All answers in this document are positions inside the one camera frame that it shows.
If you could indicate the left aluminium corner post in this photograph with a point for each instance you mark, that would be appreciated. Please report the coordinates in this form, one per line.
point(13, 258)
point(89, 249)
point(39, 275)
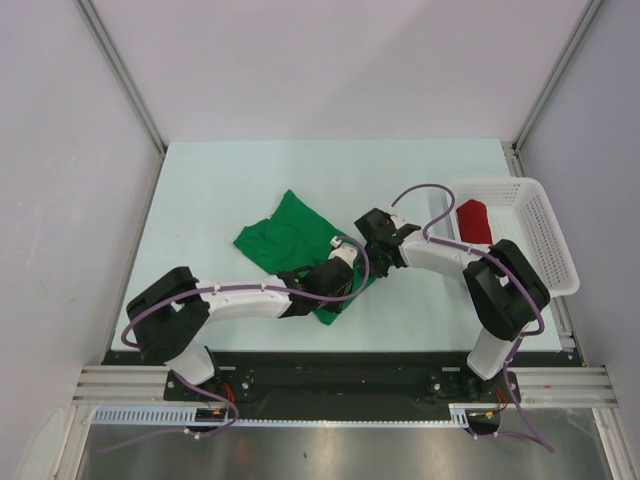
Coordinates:
point(114, 60)

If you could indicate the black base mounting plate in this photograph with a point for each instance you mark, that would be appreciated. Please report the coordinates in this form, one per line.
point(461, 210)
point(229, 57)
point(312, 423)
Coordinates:
point(347, 386)

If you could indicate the green t shirt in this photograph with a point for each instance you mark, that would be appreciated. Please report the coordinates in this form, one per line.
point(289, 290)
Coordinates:
point(293, 236)

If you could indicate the right aluminium corner post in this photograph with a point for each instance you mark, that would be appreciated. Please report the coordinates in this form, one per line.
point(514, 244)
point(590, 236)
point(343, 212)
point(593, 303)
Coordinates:
point(577, 37)

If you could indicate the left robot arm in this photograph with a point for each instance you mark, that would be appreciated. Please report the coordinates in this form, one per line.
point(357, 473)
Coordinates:
point(166, 318)

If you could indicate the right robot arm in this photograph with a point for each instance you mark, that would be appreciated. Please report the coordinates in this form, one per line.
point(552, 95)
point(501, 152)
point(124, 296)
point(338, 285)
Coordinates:
point(507, 294)

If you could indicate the aluminium corner post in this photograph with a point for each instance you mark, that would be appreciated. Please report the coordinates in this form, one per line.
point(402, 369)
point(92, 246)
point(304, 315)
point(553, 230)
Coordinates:
point(114, 60)
point(577, 37)

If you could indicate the white perforated plastic basket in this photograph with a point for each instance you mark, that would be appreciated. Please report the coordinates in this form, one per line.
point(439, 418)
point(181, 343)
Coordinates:
point(519, 210)

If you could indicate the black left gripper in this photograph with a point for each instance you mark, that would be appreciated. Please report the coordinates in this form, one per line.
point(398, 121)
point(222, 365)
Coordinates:
point(332, 307)

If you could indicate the aluminium rail frame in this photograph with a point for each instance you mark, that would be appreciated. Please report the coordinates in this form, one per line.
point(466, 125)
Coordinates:
point(139, 393)

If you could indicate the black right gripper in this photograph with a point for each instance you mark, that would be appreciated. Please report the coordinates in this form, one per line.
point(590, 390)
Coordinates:
point(380, 269)

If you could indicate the white slotted cable duct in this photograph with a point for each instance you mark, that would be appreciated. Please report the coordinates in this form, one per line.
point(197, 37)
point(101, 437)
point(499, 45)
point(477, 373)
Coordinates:
point(204, 418)

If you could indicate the rolled red t shirt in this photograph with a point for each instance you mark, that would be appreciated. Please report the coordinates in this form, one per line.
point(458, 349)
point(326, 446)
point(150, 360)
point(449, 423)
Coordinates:
point(473, 223)

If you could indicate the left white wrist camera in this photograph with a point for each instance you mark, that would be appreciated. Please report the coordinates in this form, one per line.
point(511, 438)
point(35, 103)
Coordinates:
point(343, 250)

